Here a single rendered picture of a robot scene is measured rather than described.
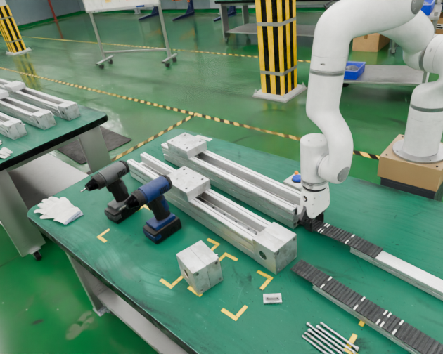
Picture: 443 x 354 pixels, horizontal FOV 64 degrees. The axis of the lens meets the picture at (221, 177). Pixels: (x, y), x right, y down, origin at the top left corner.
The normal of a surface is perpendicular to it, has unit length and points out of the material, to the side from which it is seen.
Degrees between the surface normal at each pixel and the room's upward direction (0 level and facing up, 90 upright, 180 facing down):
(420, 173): 90
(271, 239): 0
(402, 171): 90
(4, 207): 90
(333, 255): 0
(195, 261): 0
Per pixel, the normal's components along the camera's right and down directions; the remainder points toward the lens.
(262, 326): -0.13, -0.83
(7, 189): 0.74, 0.28
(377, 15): -0.14, 0.63
